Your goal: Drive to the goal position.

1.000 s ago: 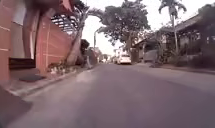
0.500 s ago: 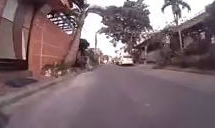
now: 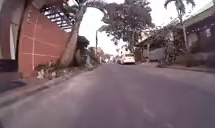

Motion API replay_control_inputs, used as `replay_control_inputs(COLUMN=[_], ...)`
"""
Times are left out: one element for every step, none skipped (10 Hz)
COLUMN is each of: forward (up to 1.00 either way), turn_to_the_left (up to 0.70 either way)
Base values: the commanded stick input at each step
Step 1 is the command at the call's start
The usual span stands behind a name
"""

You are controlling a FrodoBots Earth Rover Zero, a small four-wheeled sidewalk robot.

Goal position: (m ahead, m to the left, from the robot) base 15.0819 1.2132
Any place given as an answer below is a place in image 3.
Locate white car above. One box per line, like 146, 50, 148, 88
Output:
119, 53, 136, 66

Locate street pole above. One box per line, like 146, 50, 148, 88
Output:
94, 29, 100, 58

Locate bushes along the roadside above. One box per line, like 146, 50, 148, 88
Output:
34, 35, 102, 80

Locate grey asphalt road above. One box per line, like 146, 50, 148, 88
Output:
0, 62, 215, 128

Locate leaning palm tree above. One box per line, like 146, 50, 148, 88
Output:
58, 0, 108, 66

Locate large dark leafy tree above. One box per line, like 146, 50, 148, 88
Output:
98, 0, 156, 53

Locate tall thin palm tree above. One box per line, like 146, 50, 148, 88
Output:
163, 0, 197, 54

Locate grey concrete kerb strip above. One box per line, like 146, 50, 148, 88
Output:
0, 64, 102, 109

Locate building with flat roof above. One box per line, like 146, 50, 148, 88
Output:
134, 1, 215, 69

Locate red tiled wall building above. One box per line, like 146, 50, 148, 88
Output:
0, 0, 73, 78

